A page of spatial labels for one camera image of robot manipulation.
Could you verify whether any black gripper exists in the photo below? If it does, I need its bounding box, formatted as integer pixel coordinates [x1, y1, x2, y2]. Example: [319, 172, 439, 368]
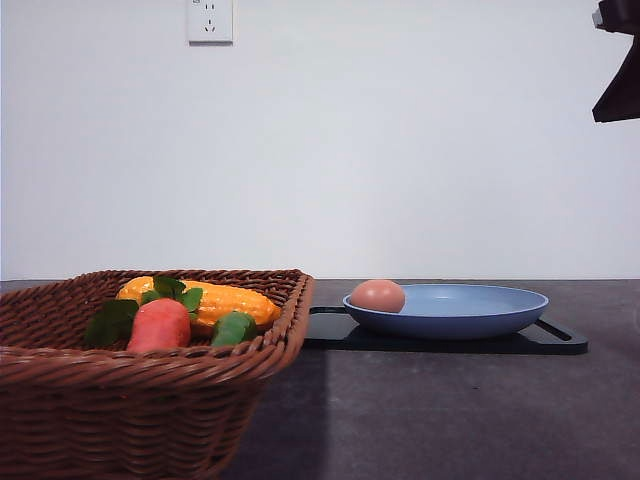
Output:
[592, 0, 640, 122]

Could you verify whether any blue plate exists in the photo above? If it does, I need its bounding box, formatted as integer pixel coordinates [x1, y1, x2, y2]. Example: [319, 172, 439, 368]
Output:
[343, 284, 549, 341]

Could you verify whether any brown egg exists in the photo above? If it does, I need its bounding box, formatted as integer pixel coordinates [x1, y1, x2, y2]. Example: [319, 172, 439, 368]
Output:
[350, 279, 405, 313]

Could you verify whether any brown wicker basket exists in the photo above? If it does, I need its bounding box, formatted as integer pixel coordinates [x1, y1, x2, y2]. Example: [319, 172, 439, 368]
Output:
[0, 269, 314, 480]

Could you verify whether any black tray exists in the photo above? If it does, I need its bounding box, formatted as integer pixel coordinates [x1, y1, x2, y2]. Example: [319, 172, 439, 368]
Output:
[303, 307, 589, 356]

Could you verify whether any green toy vegetable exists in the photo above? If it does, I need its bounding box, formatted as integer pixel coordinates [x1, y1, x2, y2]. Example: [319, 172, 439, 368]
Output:
[211, 311, 257, 346]

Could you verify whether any orange toy corn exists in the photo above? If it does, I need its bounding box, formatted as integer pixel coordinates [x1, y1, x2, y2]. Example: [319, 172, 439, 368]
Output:
[116, 276, 281, 327]

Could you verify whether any red toy carrot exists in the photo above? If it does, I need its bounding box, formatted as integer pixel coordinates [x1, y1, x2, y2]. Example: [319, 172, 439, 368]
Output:
[127, 298, 192, 353]

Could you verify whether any white wall socket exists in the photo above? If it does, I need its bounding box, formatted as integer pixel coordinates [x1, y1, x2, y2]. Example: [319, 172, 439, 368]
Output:
[187, 0, 234, 47]

